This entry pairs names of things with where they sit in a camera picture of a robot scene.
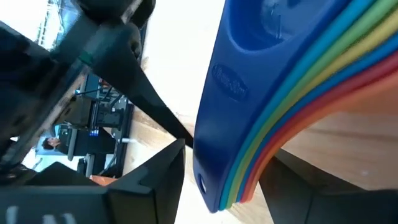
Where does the teal measuring cup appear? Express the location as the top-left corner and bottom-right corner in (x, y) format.
(219, 0), (382, 211)

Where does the red measuring cup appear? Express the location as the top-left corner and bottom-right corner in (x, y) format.
(241, 51), (398, 203)

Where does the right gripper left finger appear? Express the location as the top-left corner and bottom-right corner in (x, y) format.
(0, 138), (187, 224)

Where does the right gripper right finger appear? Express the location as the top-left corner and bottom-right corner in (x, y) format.
(259, 148), (398, 224)

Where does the green measuring cup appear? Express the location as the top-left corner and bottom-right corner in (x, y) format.
(225, 0), (398, 210)

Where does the person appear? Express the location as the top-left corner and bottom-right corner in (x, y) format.
(41, 136), (65, 156)

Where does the blue measuring cup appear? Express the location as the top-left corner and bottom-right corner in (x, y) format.
(236, 34), (398, 203)

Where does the yellow measuring cup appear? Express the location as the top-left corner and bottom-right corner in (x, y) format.
(231, 9), (398, 206)

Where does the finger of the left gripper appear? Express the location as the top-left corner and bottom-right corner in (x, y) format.
(89, 22), (194, 149)

